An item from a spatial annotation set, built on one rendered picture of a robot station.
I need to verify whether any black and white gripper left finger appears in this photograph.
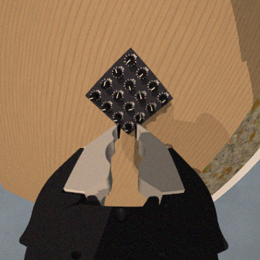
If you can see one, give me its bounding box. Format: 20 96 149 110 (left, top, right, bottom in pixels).
19 123 121 246

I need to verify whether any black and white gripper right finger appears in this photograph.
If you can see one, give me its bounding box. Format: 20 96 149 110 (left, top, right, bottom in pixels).
135 124 228 254

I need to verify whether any black knob box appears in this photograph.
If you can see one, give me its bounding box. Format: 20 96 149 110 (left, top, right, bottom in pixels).
85 48 173 135

